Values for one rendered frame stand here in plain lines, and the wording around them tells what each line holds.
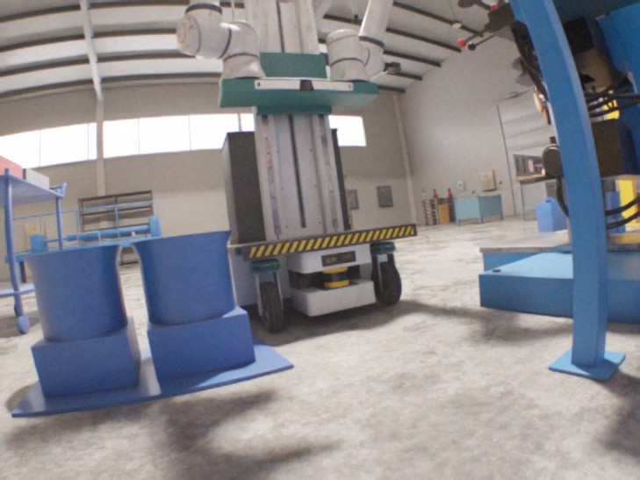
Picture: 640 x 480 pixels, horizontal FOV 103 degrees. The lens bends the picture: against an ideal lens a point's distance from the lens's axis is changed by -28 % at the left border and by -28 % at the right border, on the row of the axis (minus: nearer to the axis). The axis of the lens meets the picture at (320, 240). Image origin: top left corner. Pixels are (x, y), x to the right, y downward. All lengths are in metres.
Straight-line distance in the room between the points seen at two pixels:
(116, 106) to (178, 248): 14.02
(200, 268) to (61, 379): 0.48
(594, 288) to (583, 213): 0.14
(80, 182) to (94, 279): 13.28
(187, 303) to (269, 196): 0.71
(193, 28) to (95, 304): 0.97
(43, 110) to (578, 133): 15.44
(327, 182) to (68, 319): 1.15
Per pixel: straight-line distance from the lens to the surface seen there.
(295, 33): 1.85
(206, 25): 1.41
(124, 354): 0.94
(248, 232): 1.61
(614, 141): 1.39
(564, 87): 0.75
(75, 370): 0.97
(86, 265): 0.94
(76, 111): 15.06
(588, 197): 0.72
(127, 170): 14.01
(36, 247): 9.40
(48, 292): 0.97
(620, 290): 1.06
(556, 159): 1.27
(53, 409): 0.94
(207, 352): 0.94
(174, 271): 0.91
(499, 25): 1.32
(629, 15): 1.75
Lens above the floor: 0.34
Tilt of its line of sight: 2 degrees down
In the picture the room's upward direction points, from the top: 7 degrees counter-clockwise
